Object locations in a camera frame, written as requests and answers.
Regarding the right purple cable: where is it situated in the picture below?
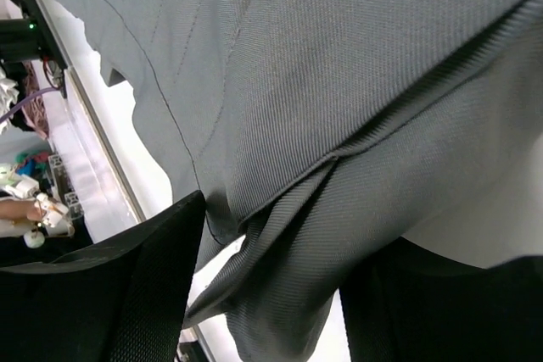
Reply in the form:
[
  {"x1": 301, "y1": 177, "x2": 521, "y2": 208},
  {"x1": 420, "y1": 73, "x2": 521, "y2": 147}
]
[{"x1": 0, "y1": 86, "x2": 56, "y2": 125}]

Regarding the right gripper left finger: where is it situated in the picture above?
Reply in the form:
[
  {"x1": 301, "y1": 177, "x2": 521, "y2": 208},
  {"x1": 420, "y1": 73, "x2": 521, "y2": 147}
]
[{"x1": 1, "y1": 192, "x2": 205, "y2": 361}]

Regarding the grey pleated skirt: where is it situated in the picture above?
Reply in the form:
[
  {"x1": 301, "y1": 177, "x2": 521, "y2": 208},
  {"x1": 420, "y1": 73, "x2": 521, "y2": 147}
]
[{"x1": 54, "y1": 0, "x2": 542, "y2": 361}]

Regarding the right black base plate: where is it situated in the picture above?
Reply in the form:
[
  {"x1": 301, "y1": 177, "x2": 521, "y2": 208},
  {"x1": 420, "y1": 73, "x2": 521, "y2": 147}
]
[{"x1": 1, "y1": 0, "x2": 68, "y2": 99}]

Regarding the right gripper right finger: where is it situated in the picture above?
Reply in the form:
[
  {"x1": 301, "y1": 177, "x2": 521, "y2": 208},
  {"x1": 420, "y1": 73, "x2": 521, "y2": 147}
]
[{"x1": 339, "y1": 238, "x2": 542, "y2": 361}]

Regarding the person's hand in background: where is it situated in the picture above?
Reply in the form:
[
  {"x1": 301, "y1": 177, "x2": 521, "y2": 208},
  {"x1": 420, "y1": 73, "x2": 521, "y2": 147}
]
[{"x1": 1, "y1": 198, "x2": 42, "y2": 238}]

